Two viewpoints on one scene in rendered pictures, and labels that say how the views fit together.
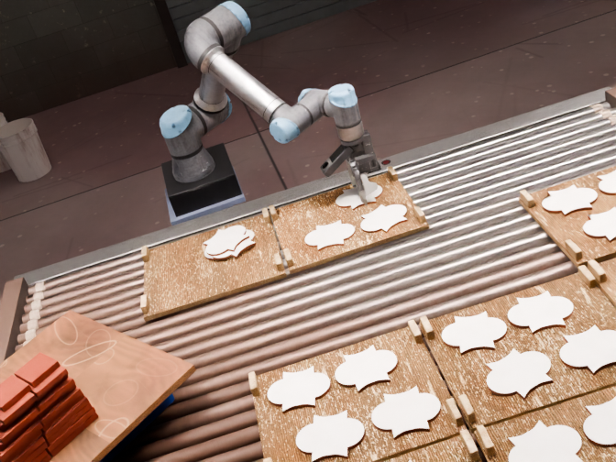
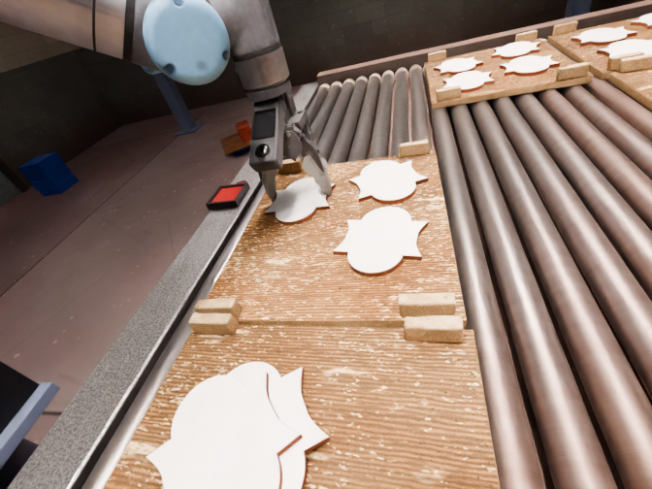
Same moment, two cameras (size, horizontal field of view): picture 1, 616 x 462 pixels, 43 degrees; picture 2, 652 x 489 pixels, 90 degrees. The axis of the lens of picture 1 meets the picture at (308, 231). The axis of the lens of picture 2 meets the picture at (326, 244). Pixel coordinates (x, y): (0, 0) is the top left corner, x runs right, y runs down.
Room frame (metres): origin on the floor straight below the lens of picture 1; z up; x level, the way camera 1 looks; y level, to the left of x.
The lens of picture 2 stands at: (1.81, 0.31, 1.25)
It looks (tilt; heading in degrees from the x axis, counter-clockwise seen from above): 39 degrees down; 293
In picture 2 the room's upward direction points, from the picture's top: 17 degrees counter-clockwise
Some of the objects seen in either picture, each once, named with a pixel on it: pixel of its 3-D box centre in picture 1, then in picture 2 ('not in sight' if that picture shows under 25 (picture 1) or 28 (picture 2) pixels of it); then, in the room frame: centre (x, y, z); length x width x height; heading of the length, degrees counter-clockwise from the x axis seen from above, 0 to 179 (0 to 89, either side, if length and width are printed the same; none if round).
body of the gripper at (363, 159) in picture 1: (358, 153); (280, 120); (2.04, -0.21, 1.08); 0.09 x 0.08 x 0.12; 93
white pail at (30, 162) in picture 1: (24, 150); not in sight; (5.29, 1.77, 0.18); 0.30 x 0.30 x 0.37
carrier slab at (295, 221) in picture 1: (345, 219); (338, 223); (1.96, -0.12, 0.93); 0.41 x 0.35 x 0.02; 93
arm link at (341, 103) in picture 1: (344, 105); (241, 10); (2.04, -0.20, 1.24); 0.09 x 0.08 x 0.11; 38
